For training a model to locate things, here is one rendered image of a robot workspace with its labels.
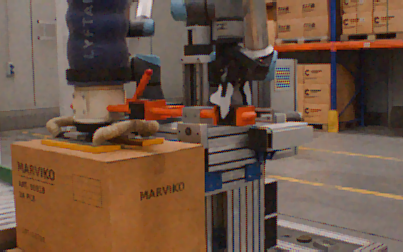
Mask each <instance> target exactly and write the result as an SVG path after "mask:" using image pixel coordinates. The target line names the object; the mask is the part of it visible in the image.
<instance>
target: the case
mask: <svg viewBox="0 0 403 252"><path fill-rule="evenodd" d="M112 143H113V144H119V145H120V148H121V149H120V150H119V151H110V152H106V153H100V154H92V153H87V152H83V151H74V150H70V149H66V148H60V147H52V146H48V145H43V144H40V139H39V140H33V141H22V142H16V143H10V148H11V160H12V175H13V197H14V211H15V223H16V235H17V247H18V248H20V249H22V250H24V251H26V252H206V246H205V161H204V145H201V144H194V143H181V142H174V141H168V140H164V143H162V144H157V145H152V146H132V145H126V144H120V143H115V142H112Z"/></svg>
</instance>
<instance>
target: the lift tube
mask: <svg viewBox="0 0 403 252"><path fill-rule="evenodd" d="M66 1H67V3H68V10H67V12H66V14H65V21H66V23H67V28H68V30H69V34H68V42H67V60H68V63H69V69H80V68H115V67H128V64H129V50H128V47H127V46H128V44H127V41H126V38H125V37H126V34H127V32H128V26H129V20H128V18H127V17H126V10H127V6H128V3H129V0H66ZM127 83H131V82H130V80H129V79H107V80H79V81H67V85H110V84H127Z"/></svg>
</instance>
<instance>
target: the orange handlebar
mask: <svg viewBox="0 0 403 252"><path fill-rule="evenodd" d="M131 100H132V99H131V98H126V105H124V104H118V105H117V106H114V105H109V106H107V107H106V109H107V111H108V112H126V113H129V101H131ZM183 107H185V106H170V105H168V106H160V107H159V108H154V107H151V108H150V110H149V113H150V114H151V115H159V117H165V118H177V117H182V108H183ZM199 115H200V117H201V118H212V119H213V109H212V110H211V111H208V110H202V111H201V112H200V113H199ZM241 118H242V120H243V121H252V120H254V119H255V118H256V114H255V112H243V114H242V116H241Z"/></svg>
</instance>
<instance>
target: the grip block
mask: <svg viewBox="0 0 403 252"><path fill-rule="evenodd" d="M160 106H166V100H156V101H154V100H151V101H150V100H131V101H129V120H133V119H138V120H144V119H145V121H155V120H161V119H166V118H165V117H159V115H151V114H150V113H149V110H150V108H151V107H154V108H159V107H160Z"/></svg>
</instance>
